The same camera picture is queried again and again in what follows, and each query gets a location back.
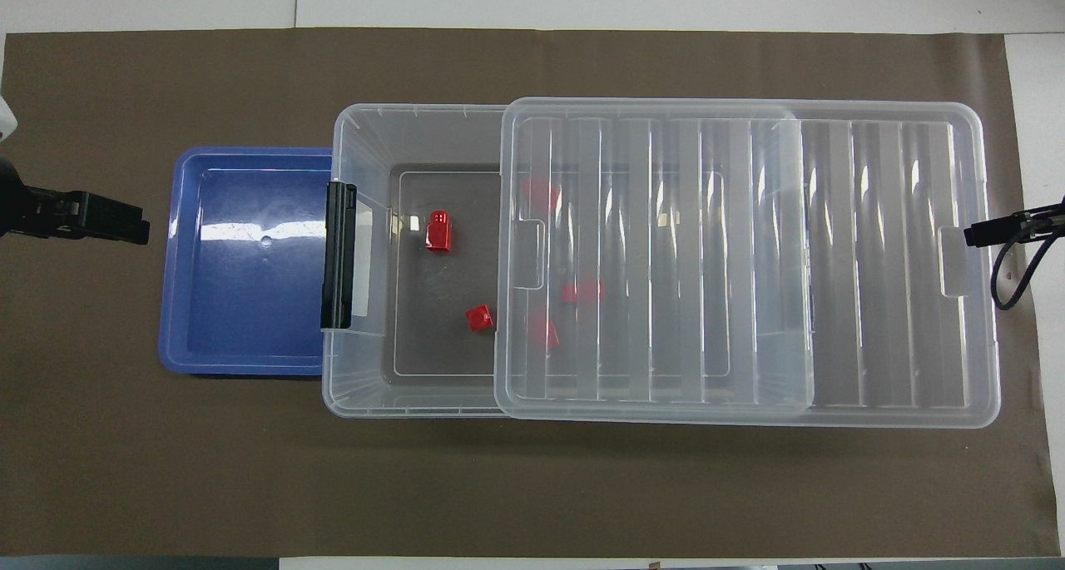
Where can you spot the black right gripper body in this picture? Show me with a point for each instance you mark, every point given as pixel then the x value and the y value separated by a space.
pixel 1050 220

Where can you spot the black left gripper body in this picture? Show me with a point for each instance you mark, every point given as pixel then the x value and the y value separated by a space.
pixel 12 204

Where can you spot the clear ribbed plastic lid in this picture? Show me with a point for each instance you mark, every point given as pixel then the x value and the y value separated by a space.
pixel 832 262

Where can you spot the tall red studded block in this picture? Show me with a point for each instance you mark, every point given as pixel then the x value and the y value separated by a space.
pixel 438 230

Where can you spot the blue plastic tray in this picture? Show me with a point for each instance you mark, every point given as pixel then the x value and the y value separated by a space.
pixel 241 304

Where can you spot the clear plastic storage box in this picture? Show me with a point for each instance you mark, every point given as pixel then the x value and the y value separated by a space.
pixel 433 137

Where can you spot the small red cube block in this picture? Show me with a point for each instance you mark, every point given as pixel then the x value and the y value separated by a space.
pixel 479 317

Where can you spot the red toy block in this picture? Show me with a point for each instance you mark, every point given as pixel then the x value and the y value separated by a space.
pixel 582 291
pixel 545 330
pixel 541 194

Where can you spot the brown paper table mat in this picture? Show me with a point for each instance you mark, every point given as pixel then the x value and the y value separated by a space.
pixel 250 470

